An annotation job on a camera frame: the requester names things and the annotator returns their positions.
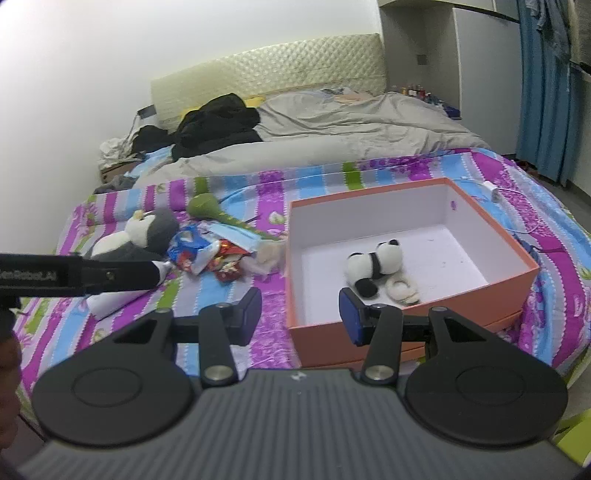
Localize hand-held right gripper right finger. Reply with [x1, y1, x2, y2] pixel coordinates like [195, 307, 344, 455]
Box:
[338, 287, 490, 384]

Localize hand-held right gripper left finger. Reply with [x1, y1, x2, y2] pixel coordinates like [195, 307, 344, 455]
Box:
[112, 287, 263, 387]

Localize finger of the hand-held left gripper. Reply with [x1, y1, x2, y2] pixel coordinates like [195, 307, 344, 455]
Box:
[83, 258, 173, 294]

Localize red foil packet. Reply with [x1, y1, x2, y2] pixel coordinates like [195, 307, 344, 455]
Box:
[215, 240, 251, 283]

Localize beige fluffy toy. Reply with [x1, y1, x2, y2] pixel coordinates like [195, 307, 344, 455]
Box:
[245, 242, 288, 278]

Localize blue snack packet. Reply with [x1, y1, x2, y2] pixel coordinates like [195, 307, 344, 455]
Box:
[167, 228, 223, 276]

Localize orange cardboard box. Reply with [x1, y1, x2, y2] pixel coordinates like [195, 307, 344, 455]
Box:
[284, 176, 541, 368]

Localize panda plush toy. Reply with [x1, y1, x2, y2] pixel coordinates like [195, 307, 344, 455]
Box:
[346, 239, 403, 298]

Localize grey white penguin plush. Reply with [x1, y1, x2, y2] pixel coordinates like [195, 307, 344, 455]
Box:
[87, 208, 181, 265]

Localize blue face mask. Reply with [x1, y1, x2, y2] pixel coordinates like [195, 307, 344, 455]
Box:
[203, 223, 260, 256]

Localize grey cloth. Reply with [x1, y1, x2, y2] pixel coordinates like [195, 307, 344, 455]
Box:
[93, 174, 136, 195]

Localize wooden bedside table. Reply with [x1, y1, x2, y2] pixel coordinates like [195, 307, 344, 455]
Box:
[99, 156, 145, 186]

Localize green plush stick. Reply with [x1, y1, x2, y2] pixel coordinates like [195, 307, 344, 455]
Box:
[187, 193, 279, 241]

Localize striped floral bed sheet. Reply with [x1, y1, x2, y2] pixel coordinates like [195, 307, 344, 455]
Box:
[13, 148, 591, 398]

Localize white crumpled cloth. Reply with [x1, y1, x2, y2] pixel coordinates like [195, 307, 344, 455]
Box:
[98, 137, 136, 163]

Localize black cloth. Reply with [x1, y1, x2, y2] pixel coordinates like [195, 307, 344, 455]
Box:
[130, 124, 172, 154]

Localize black jacket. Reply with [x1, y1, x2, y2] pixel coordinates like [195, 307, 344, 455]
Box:
[172, 93, 265, 161]

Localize grey duvet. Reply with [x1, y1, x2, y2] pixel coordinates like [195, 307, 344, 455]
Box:
[134, 91, 492, 186]

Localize pink cloth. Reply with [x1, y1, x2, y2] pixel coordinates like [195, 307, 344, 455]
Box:
[333, 89, 371, 104]

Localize row of small bottles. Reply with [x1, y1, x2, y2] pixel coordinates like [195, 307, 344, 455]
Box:
[390, 82, 445, 106]

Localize cream padded headboard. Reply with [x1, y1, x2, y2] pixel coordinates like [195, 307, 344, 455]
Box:
[150, 33, 387, 134]

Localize green plastic object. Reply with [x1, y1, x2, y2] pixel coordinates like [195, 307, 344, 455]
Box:
[555, 410, 591, 468]

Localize blue curtain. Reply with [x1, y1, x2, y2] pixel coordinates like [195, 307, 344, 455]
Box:
[514, 0, 591, 186]

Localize white wardrobe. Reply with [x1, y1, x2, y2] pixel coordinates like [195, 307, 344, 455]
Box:
[379, 0, 526, 156]

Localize hanging blue clothes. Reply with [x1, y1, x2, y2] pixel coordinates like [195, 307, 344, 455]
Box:
[534, 0, 574, 62]

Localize white plush ring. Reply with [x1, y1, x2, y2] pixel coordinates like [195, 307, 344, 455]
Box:
[385, 274, 422, 306]

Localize white charger with cable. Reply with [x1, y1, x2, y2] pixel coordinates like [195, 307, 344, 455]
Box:
[455, 178, 550, 236]

